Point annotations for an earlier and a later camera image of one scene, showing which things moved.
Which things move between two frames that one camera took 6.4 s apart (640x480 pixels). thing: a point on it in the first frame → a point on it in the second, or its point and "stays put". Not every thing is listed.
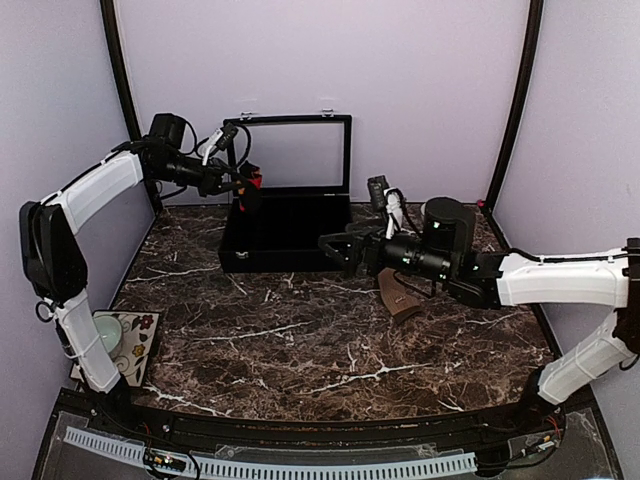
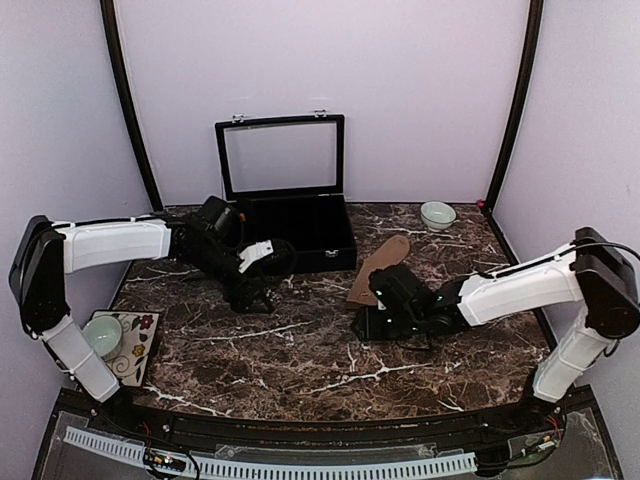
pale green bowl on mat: x=109 y=330 stays put
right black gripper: x=372 y=239 → x=369 y=328
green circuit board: x=150 y=459 stays put
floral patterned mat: x=131 y=355 stays put
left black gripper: x=213 y=182 → x=240 y=303
